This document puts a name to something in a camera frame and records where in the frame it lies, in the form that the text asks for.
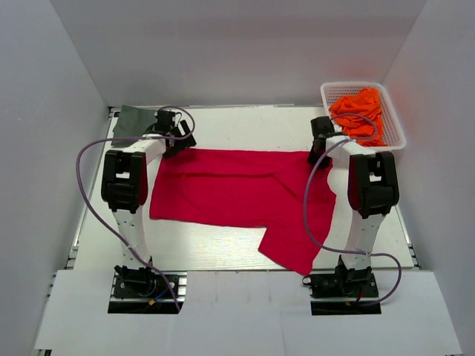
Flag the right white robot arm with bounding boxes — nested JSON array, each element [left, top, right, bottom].
[[304, 116, 399, 296]]

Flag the folded grey t shirt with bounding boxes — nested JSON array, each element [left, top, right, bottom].
[[113, 105, 157, 138]]

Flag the orange t shirt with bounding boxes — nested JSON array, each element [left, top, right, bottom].
[[329, 88, 387, 147]]

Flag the white plastic basket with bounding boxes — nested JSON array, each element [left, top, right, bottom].
[[321, 82, 407, 163]]

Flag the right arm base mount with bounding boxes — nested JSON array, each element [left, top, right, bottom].
[[302, 273, 381, 316]]

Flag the red t shirt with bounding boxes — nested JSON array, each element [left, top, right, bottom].
[[149, 148, 336, 275]]

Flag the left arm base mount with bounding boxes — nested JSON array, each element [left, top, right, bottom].
[[108, 266, 186, 314]]

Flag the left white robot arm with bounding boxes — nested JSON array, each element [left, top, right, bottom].
[[101, 105, 197, 272]]

